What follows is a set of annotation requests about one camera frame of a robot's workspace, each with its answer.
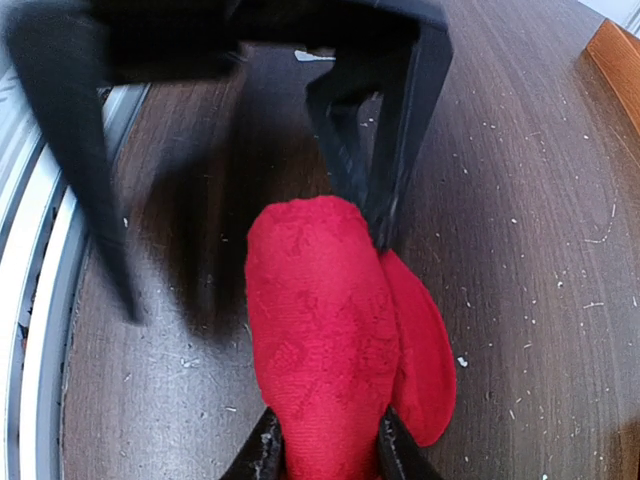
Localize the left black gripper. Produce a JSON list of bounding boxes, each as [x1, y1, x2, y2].
[[82, 1, 447, 85]]

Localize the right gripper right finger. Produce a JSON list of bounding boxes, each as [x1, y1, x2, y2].
[[376, 407, 443, 480]]

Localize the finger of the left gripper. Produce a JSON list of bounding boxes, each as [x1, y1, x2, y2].
[[4, 9, 143, 325], [306, 23, 453, 252]]

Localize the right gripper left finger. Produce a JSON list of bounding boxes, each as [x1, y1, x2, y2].
[[220, 408, 284, 480]]

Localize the red sock with beige toe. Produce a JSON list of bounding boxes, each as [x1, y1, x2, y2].
[[245, 196, 456, 479]]

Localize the wooden compartment tray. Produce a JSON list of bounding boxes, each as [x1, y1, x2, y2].
[[586, 19, 640, 132]]

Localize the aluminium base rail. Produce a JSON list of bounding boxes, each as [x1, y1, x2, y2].
[[0, 64, 151, 480]]

